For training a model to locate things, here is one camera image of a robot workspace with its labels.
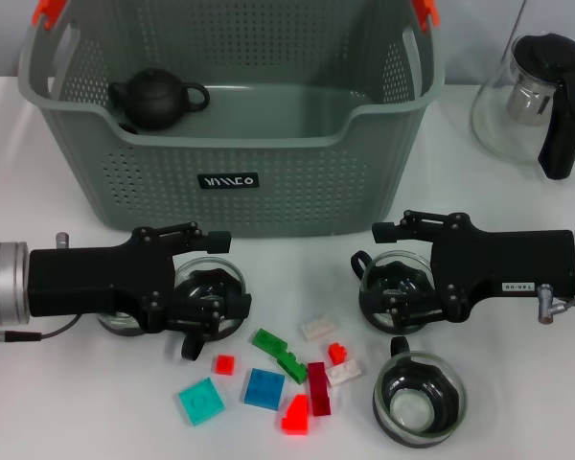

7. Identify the blue flat square block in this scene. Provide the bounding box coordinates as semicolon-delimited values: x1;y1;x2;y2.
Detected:
241;367;286;411

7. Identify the dark red building brick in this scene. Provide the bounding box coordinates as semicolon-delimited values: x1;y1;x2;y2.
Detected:
307;361;334;417

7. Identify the white flat building block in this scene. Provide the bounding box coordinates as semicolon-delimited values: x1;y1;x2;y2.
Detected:
300;316;341;341
324;358;366;387

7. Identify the black clay teapot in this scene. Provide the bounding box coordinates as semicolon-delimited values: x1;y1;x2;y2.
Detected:
107;68;211;133

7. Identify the glass pitcher with black handle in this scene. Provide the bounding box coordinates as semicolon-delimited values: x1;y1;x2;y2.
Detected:
470;32;575;181

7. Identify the right arm cable with connector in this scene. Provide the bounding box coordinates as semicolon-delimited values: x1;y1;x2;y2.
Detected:
536;282;575;325

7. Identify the orange basket handle clip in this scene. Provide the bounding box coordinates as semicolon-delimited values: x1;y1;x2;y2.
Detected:
410;0;441;33
32;0;67;30

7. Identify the grey-green perforated storage basket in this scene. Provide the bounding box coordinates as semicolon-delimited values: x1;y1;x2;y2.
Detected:
17;0;446;240

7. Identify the teal flat square block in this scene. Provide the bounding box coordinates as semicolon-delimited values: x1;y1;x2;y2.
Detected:
177;377;226;426

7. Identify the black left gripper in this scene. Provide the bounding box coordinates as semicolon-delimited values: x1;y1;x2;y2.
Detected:
27;221;253;345

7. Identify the arm cable with connector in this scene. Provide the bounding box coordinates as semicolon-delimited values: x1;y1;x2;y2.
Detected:
0;315;85;351
536;282;575;325

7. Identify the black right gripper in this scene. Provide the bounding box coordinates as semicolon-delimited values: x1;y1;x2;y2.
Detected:
371;209;575;333

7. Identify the left arm cable with connector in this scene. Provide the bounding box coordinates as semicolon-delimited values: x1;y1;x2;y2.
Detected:
0;315;85;351

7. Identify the green long building block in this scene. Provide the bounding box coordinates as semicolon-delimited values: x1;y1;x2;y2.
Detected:
251;328;310;384

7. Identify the glass teacup with black sleeve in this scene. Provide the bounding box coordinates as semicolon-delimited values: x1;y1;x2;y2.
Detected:
95;310;148;337
170;256;250;363
350;248;437;335
373;335;469;437

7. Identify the bright red slope block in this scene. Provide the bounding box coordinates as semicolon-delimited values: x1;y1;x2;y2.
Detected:
281;393;311;435

